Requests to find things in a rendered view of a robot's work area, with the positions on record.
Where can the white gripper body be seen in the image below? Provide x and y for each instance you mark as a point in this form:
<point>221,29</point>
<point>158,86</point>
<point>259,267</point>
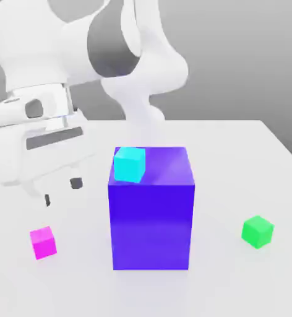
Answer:
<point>17,163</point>

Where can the small green cube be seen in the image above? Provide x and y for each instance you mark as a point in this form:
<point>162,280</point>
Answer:
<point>257,231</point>

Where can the large blue box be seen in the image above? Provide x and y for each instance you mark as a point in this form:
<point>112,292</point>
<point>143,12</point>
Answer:
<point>151,223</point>

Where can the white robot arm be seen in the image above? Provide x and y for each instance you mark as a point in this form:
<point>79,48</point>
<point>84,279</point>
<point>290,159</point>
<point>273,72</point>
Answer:
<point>37,49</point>

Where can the small cyan cube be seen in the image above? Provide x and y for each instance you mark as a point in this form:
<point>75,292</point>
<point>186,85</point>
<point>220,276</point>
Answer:
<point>129,164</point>

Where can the small magenta cube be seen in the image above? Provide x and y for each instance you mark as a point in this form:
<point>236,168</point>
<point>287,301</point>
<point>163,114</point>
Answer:
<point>44,245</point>

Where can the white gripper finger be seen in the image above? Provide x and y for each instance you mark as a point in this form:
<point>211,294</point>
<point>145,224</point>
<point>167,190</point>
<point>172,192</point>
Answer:
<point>38,189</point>
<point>75,179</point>

